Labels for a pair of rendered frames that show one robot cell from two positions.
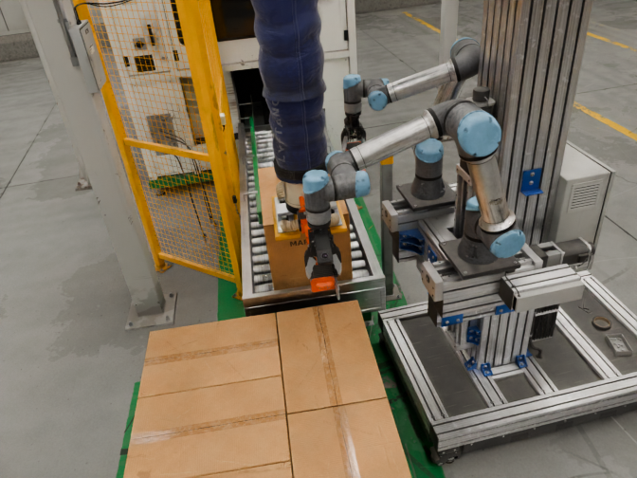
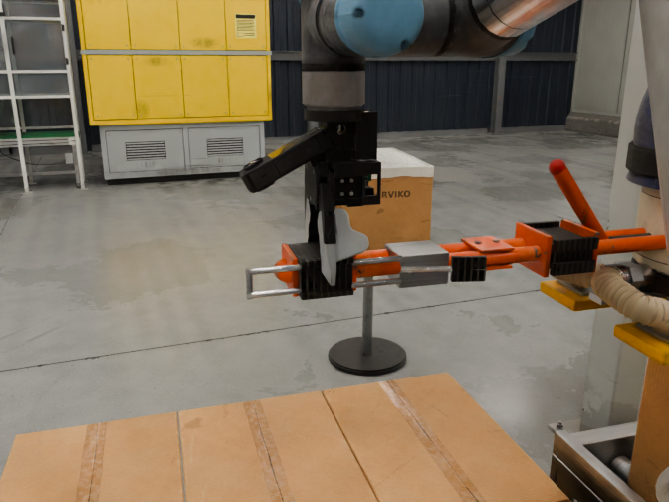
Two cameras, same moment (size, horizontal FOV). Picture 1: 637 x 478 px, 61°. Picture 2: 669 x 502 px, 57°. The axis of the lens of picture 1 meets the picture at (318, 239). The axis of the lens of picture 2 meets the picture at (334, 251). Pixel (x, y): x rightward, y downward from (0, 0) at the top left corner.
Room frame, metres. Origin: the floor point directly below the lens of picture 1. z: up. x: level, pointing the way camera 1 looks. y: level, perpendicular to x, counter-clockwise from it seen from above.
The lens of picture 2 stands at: (1.22, -0.75, 1.44)
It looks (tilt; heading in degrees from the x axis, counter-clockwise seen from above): 17 degrees down; 79
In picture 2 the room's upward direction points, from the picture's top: straight up
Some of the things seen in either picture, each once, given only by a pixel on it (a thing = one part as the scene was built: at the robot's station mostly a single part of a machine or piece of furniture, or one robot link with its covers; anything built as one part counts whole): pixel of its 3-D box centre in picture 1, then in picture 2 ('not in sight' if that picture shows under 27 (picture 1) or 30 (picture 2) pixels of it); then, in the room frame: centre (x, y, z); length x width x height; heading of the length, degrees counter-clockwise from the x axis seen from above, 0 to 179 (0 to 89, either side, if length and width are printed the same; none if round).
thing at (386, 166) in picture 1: (387, 228); not in sight; (2.64, -0.41, 0.50); 0.07 x 0.07 x 1.00; 5
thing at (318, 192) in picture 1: (317, 191); (334, 20); (1.37, -0.01, 1.49); 0.09 x 0.08 x 0.11; 99
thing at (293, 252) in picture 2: (320, 276); (318, 266); (1.35, 0.00, 1.19); 0.08 x 0.07 x 0.05; 4
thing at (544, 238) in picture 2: (311, 219); (555, 246); (1.70, 0.02, 1.19); 0.10 x 0.08 x 0.06; 94
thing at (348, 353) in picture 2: not in sight; (367, 301); (1.96, 2.02, 0.31); 0.40 x 0.40 x 0.62
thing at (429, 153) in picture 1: (428, 156); not in sight; (2.09, -0.51, 1.20); 0.13 x 0.12 x 0.14; 175
